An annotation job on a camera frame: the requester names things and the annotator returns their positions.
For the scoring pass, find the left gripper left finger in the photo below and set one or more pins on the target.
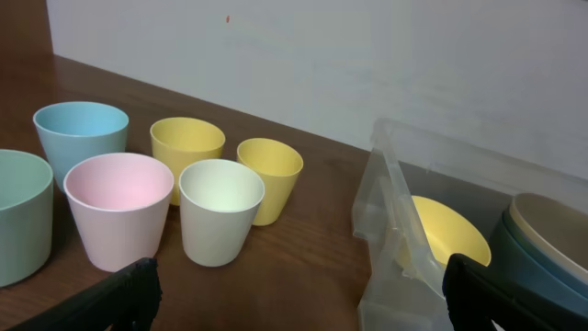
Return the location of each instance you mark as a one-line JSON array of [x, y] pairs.
[[129, 299]]

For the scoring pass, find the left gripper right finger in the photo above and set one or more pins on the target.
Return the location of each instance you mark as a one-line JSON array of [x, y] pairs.
[[478, 299]]

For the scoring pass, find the yellow bowl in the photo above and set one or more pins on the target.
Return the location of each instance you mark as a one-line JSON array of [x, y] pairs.
[[448, 233]]

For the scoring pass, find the large beige bowl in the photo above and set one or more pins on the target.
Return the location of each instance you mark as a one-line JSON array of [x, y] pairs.
[[556, 233]]

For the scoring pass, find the clear plastic storage bin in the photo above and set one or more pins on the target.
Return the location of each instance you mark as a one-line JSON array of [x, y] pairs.
[[404, 291]]

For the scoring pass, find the pink cup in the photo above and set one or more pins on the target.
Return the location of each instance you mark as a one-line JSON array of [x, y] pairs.
[[119, 203]]

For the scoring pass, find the cream white cup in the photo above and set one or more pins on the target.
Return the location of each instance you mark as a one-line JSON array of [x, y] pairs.
[[219, 201]]

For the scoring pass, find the mint green cup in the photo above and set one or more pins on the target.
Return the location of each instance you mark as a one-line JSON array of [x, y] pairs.
[[26, 214]]

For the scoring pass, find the yellow cup left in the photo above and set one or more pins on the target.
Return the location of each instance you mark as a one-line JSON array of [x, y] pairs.
[[179, 142]]

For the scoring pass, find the yellow cup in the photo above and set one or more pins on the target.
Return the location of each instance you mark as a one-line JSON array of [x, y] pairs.
[[279, 166], [179, 142]]

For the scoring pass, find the light blue cup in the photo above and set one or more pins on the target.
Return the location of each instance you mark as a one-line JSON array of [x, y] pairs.
[[71, 132]]

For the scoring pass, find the yellow cup right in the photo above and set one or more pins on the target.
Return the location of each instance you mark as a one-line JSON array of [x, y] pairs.
[[279, 166]]

